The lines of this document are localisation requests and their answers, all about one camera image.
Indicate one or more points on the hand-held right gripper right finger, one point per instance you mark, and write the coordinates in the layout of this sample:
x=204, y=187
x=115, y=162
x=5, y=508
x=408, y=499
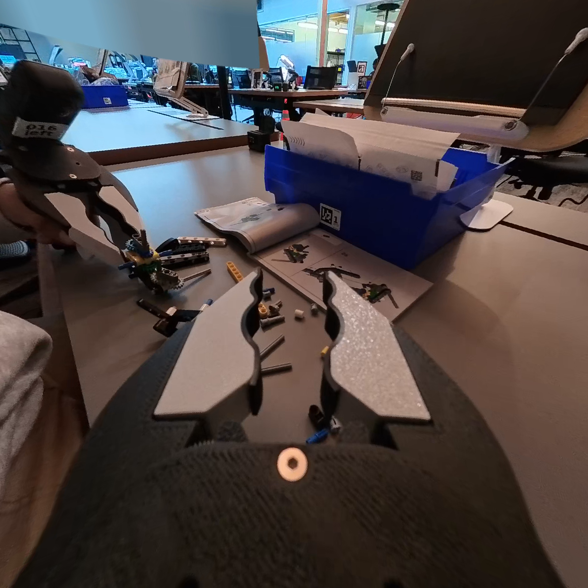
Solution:
x=374, y=363

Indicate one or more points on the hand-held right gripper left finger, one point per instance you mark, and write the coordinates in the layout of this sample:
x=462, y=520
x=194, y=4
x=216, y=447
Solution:
x=206, y=363

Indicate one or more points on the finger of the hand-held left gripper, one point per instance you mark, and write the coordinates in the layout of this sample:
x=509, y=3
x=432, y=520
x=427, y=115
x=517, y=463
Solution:
x=92, y=248
x=120, y=193

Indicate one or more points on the lego gear assembly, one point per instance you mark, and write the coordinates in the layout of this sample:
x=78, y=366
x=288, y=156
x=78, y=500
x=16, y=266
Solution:
x=158, y=275

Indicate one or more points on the black lego connector piece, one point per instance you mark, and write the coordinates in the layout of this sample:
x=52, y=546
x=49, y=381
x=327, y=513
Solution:
x=167, y=324

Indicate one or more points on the black lego pin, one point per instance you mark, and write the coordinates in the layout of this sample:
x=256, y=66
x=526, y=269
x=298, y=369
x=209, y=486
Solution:
x=316, y=413

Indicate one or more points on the cluster of small lego pins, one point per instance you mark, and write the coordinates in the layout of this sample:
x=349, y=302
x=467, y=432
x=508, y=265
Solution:
x=271, y=312

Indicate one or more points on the pile of lego beams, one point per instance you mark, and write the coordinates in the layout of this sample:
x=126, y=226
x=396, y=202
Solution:
x=193, y=250

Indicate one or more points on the blue lego pin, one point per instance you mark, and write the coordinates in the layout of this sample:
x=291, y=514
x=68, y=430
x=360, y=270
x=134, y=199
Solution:
x=318, y=436

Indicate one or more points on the lego instruction booklet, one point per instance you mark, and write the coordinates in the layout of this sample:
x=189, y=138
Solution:
x=275, y=229

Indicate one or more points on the person's left hand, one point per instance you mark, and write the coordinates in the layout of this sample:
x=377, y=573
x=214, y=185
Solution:
x=32, y=223

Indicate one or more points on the blue plastic bin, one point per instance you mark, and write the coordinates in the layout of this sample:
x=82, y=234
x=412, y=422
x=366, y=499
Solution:
x=103, y=96
x=390, y=216

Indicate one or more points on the wooden document stand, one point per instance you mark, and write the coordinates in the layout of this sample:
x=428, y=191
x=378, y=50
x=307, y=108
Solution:
x=171, y=76
x=459, y=46

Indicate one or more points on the black battery charger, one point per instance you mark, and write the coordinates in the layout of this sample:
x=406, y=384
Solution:
x=262, y=140

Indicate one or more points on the person's beige trousers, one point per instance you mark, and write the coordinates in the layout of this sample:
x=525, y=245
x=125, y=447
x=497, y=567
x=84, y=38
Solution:
x=46, y=459

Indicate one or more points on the white paper box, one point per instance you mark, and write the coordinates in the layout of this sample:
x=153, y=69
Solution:
x=330, y=138

